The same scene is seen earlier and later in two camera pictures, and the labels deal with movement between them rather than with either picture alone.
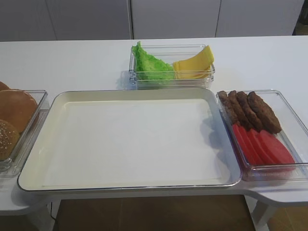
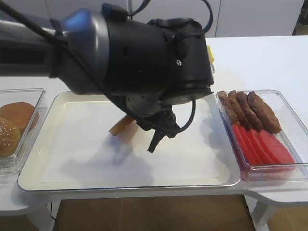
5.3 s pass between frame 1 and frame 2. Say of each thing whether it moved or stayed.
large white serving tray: stayed
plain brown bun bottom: moved
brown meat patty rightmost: stayed
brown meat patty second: stayed
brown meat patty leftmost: stayed
